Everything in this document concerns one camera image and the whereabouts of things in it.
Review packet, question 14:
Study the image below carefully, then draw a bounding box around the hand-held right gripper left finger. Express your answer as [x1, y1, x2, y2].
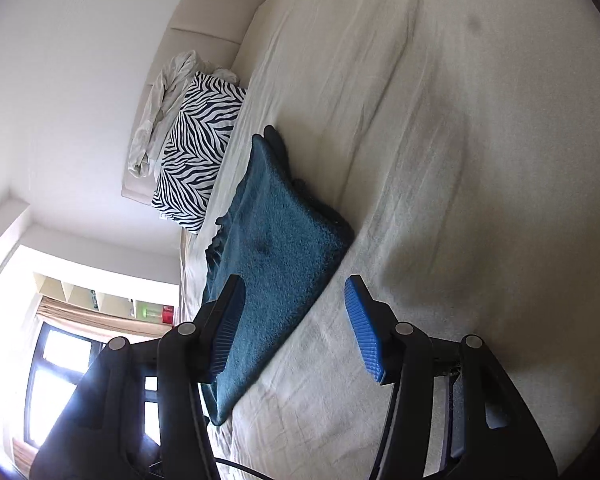
[29, 274, 246, 480]

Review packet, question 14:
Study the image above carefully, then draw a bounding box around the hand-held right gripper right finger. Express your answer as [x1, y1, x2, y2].
[344, 274, 563, 480]

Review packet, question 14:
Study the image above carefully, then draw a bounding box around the dark green sweater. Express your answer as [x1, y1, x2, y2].
[201, 125, 356, 427]

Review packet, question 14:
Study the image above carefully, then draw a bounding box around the beige curtain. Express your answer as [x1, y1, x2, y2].
[32, 296, 173, 343]

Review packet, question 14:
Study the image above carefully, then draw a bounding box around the black framed window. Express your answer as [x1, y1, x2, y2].
[22, 322, 161, 456]

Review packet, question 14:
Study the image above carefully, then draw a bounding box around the zebra print pillow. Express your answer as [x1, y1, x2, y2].
[151, 71, 248, 233]

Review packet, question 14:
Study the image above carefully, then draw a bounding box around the bed with beige sheet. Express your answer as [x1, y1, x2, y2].
[177, 0, 600, 480]

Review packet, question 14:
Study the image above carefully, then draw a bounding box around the crumpled white duvet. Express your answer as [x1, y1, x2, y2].
[126, 50, 241, 178]

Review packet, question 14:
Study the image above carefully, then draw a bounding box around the beige padded headboard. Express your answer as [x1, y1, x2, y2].
[121, 0, 268, 206]

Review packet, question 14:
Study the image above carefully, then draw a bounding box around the black cable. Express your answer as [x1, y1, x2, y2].
[215, 455, 276, 480]

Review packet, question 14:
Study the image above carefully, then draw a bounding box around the white wall shelf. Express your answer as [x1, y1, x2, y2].
[32, 271, 181, 326]

